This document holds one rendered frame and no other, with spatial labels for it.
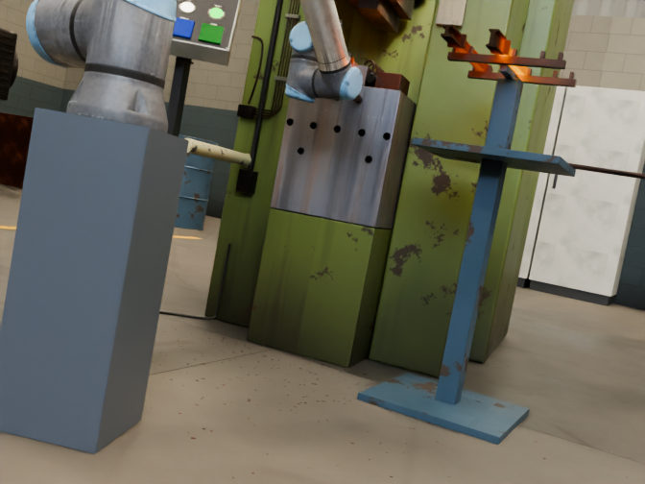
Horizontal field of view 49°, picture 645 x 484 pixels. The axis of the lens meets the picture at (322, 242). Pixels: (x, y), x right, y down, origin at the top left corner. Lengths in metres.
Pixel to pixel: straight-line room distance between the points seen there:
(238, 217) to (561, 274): 5.19
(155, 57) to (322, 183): 1.08
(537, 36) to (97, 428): 2.22
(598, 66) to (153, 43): 7.25
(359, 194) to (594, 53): 6.30
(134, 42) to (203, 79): 9.01
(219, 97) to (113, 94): 8.81
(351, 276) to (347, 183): 0.30
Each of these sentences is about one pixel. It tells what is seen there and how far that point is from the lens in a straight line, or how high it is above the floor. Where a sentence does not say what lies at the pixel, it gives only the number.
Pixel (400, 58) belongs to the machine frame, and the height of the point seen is 1.14.
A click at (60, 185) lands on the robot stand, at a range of 1.36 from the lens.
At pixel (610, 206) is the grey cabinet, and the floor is 0.96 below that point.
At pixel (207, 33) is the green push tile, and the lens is 2.50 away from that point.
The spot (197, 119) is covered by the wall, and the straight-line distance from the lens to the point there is 10.32.
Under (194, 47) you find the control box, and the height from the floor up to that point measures 0.95.
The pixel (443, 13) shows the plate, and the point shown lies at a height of 1.22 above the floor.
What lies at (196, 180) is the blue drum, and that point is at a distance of 7.01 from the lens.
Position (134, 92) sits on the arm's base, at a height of 0.66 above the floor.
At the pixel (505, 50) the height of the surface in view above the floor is 1.00.
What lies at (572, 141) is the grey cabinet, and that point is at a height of 1.54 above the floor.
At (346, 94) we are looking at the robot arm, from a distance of 1.98.
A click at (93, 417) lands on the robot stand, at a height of 0.07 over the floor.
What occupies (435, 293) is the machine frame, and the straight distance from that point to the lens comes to 2.45.
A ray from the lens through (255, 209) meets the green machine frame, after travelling 2.66.
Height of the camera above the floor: 0.53
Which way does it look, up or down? 3 degrees down
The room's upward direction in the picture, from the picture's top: 10 degrees clockwise
